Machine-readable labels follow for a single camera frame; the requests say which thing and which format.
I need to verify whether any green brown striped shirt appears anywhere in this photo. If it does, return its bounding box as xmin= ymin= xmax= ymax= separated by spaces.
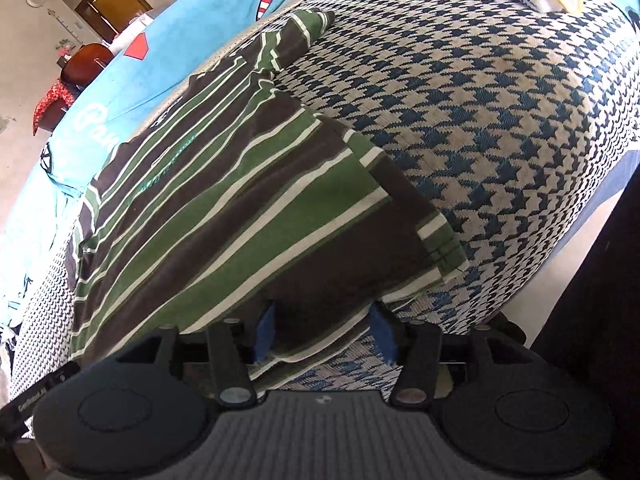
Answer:
xmin=66 ymin=9 xmax=468 ymax=390

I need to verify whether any houndstooth sofa seat cushion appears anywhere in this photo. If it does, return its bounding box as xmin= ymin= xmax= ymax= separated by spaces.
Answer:
xmin=9 ymin=0 xmax=639 ymax=396

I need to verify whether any red patterned cloth on chair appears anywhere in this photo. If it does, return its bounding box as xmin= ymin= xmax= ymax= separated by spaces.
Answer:
xmin=32 ymin=79 xmax=75 ymax=134

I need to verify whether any dark wooden dining chair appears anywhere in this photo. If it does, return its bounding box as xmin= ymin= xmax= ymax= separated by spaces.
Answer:
xmin=57 ymin=44 xmax=114 ymax=101

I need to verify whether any blue printed sofa back cover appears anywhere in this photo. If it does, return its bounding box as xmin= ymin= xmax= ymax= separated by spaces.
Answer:
xmin=1 ymin=0 xmax=291 ymax=327

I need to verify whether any white clothed dining table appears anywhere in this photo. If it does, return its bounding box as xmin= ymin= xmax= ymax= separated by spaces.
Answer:
xmin=108 ymin=13 xmax=153 ymax=55

